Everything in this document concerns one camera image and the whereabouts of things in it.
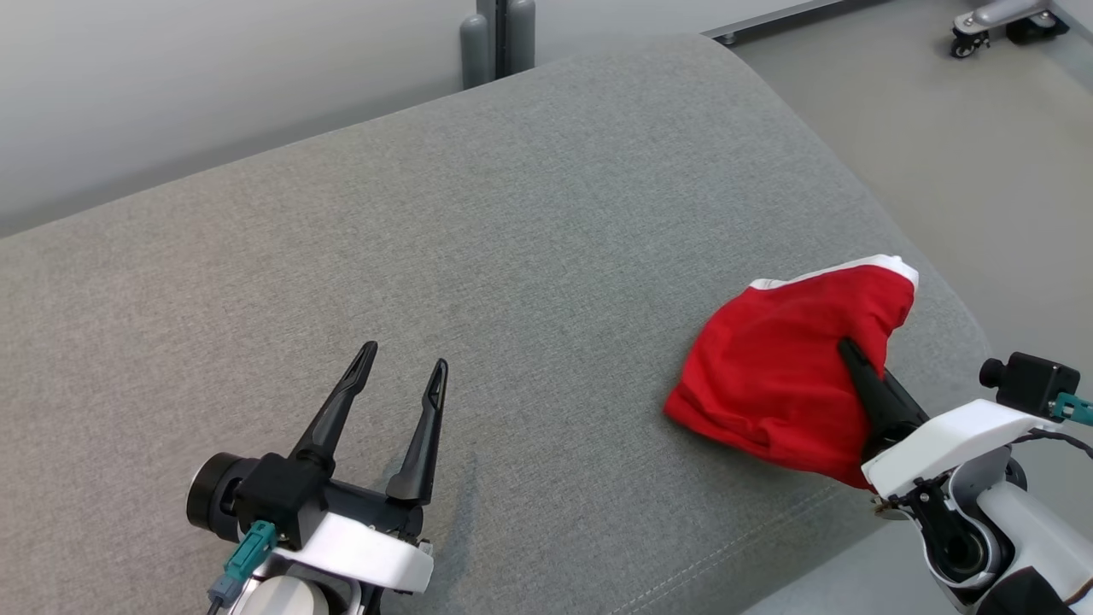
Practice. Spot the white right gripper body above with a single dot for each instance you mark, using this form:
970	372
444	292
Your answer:
948	444

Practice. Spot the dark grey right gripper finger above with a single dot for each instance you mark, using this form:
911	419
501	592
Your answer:
888	410

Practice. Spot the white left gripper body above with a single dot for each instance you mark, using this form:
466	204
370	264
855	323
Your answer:
367	555

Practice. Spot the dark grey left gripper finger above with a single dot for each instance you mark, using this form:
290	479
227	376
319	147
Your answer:
329	427
418	461

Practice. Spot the red shorts with white stripe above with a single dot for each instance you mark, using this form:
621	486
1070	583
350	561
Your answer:
768	376

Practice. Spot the grey wheeled stand base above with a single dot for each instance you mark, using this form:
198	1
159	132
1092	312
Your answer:
999	13

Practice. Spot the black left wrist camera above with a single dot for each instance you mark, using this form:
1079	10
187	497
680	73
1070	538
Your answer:
277	495

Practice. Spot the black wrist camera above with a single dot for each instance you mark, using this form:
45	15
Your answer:
277	495
1033	384

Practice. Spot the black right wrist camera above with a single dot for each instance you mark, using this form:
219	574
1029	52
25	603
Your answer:
1033	384

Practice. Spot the grey partition frame post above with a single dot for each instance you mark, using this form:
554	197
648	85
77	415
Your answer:
521	38
476	51

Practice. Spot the grey partition base rail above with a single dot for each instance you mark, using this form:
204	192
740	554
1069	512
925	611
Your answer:
751	23

